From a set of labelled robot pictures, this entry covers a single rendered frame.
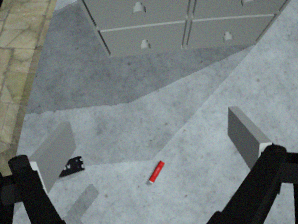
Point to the small grey chest of drawers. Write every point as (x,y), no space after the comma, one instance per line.
(189,17)

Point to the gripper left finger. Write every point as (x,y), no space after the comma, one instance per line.
(45,164)

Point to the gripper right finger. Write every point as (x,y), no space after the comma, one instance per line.
(253,200)

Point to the black nine-volt battery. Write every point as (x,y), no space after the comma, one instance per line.
(73,165)

